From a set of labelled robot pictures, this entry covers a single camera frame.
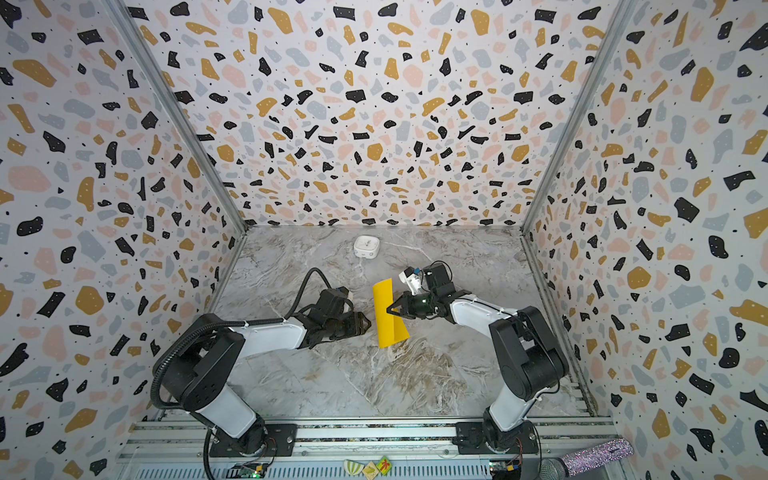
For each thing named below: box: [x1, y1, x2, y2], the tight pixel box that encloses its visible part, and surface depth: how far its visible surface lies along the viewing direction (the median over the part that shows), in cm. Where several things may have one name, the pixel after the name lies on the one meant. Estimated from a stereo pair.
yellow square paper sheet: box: [372, 278, 411, 349], surface depth 91 cm
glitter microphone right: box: [539, 438, 634, 480], surface depth 70 cm
